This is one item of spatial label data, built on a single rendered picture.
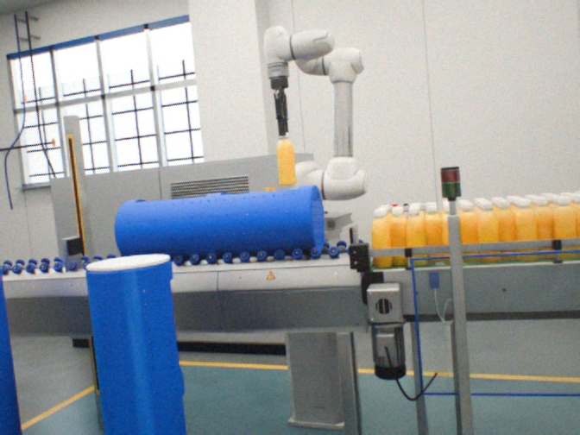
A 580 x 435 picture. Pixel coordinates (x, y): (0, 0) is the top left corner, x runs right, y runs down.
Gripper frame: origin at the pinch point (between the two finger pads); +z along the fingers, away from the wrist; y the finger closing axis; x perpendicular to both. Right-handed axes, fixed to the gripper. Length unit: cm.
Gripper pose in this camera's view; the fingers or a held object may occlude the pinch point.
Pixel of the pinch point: (283, 128)
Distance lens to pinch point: 234.9
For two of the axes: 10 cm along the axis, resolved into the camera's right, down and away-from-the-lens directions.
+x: 9.7, -0.7, -2.5
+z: 0.9, 9.9, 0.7
